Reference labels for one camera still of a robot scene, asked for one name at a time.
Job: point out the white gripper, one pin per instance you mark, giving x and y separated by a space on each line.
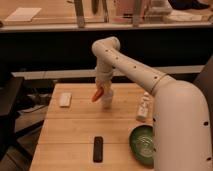
103 79

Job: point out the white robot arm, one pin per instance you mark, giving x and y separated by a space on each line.
181 121

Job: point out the white ceramic cup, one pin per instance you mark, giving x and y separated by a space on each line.
106 99

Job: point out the white rectangular sponge block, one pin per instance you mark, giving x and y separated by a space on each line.
65 99

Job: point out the white small bottle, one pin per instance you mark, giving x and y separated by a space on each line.
143 108

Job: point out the black rectangular remote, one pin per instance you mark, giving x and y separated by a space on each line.
98 149

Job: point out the green glass bowl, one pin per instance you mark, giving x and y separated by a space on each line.
141 144

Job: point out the metal table leg left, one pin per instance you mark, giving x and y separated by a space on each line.
79 13

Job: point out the metal table leg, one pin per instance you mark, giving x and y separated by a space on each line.
136 13
79 13

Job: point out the metal table leg right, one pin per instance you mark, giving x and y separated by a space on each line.
136 13

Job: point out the white paper on floor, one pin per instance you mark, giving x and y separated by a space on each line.
22 14

